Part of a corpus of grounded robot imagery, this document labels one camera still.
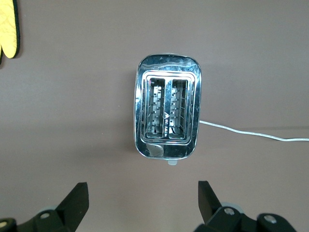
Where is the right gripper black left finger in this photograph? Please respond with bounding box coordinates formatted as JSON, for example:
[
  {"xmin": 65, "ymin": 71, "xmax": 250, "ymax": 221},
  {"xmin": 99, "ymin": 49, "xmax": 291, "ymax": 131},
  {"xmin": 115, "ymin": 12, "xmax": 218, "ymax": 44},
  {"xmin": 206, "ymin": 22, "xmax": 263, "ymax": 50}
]
[{"xmin": 16, "ymin": 182, "xmax": 90, "ymax": 232}]

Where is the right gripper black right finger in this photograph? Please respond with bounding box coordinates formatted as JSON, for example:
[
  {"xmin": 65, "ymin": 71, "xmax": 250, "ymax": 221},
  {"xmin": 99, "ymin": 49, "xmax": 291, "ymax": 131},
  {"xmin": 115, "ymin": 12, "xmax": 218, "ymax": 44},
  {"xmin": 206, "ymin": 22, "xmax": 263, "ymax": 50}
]
[{"xmin": 194, "ymin": 181, "xmax": 260, "ymax": 232}]

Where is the chrome and cream toaster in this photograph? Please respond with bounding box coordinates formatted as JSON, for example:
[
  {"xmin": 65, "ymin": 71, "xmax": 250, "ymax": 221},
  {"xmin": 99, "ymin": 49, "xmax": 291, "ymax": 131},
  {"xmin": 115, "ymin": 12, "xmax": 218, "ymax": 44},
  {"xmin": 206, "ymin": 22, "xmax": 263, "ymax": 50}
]
[{"xmin": 133, "ymin": 52, "xmax": 202, "ymax": 167}]

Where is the brown table cover mat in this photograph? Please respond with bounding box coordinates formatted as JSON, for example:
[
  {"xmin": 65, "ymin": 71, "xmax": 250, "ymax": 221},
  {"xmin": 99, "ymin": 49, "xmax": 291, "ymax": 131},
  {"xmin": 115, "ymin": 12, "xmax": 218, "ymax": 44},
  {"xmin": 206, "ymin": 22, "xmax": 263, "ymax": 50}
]
[{"xmin": 0, "ymin": 0, "xmax": 309, "ymax": 232}]

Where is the yellow quilted oven mitt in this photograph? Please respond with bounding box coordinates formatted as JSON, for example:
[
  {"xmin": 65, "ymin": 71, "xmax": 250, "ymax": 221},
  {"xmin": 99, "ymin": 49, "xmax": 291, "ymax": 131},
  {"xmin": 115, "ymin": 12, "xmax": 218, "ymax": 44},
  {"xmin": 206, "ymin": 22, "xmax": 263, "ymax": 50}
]
[{"xmin": 0, "ymin": 0, "xmax": 20, "ymax": 65}]

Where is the white toaster power cord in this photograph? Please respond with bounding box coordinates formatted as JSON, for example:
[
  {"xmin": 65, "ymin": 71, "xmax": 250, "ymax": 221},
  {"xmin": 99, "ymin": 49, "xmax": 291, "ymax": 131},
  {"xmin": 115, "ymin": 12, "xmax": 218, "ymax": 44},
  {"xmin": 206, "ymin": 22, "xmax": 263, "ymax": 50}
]
[{"xmin": 199, "ymin": 120, "xmax": 309, "ymax": 142}]

